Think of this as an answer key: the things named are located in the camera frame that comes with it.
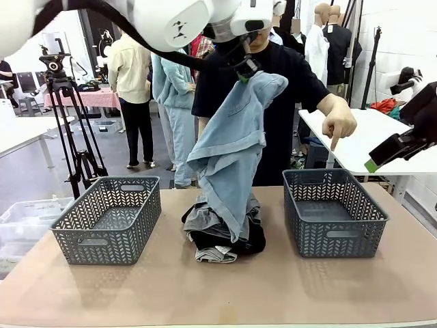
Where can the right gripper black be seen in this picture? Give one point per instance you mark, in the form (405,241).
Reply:
(423,109)

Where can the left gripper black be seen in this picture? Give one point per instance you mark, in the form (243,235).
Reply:
(248,68)

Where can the light blue denim jeans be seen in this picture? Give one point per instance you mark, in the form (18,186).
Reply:
(232,136)

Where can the black garment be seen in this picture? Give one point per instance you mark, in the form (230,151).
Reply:
(252,242)

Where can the person's right forearm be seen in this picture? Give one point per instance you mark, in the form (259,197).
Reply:
(203,128)

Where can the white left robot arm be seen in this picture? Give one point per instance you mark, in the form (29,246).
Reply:
(164,20)

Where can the person's left forearm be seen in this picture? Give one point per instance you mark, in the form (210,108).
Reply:
(329,102)

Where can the person's left hand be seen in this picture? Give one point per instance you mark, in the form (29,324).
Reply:
(341,121)

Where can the large white table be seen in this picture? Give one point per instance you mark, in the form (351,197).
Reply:
(375,130)

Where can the person in black T-shirt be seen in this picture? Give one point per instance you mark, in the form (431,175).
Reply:
(283,102)

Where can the red and green clothes pile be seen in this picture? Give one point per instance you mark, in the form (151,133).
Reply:
(385,104)

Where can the mannequin in plaid shirt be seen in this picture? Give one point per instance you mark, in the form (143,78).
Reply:
(203,48)

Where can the figure in black jacket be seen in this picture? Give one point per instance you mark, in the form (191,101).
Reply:
(293,42)

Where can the mannequin in blue fleece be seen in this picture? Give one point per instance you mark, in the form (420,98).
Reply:
(170,85)

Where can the black light stand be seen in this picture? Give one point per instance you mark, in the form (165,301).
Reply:
(370,78)

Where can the mannequin in white shirt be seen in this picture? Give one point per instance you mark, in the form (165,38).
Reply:
(315,51)

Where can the grey perforated plastic basket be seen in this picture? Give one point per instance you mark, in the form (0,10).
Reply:
(116,215)
(321,212)

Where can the mannequin in black shirt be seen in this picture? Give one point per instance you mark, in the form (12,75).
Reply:
(338,51)

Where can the black stand poles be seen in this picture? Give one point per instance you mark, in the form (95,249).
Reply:
(349,61)

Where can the mannequin in cream jacket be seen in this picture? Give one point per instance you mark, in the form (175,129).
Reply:
(129,68)

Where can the grey storage crate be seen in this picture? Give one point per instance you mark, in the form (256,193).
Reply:
(106,127)

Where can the pink checkered tablecloth table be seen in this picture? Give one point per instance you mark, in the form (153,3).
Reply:
(99,97)

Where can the light grey garment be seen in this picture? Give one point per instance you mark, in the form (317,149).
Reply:
(211,255)

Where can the tablet screen on stand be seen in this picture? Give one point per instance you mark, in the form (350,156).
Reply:
(51,41)

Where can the grey stool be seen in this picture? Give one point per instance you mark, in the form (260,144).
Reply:
(29,102)

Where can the white side table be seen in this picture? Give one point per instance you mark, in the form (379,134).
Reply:
(20,133)

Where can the seated person in black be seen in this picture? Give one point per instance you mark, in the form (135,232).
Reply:
(6,73)

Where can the clear plastic storage bin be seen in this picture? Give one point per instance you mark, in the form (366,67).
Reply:
(20,218)

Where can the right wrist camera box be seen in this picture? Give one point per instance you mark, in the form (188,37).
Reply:
(406,77)

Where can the black camera tripod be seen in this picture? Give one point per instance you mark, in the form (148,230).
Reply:
(54,83)

